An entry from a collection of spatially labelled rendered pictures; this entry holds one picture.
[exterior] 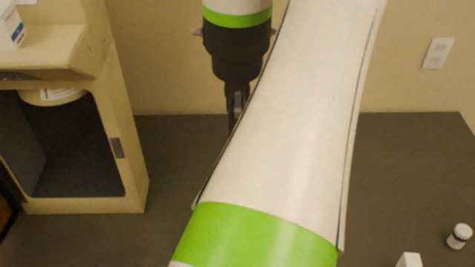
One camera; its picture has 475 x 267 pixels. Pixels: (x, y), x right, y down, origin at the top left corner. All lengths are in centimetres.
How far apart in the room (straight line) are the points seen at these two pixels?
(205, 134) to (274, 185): 102
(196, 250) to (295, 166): 9
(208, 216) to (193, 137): 101
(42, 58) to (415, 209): 98
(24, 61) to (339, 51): 48
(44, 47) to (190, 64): 65
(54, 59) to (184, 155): 66
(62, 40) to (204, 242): 50
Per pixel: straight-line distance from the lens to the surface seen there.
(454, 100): 157
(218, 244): 25
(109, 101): 82
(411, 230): 115
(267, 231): 25
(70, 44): 68
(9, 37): 69
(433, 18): 132
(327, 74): 32
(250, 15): 49
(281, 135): 28
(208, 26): 52
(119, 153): 93
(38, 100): 90
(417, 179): 126
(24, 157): 112
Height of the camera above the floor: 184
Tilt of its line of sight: 45 degrees down
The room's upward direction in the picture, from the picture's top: straight up
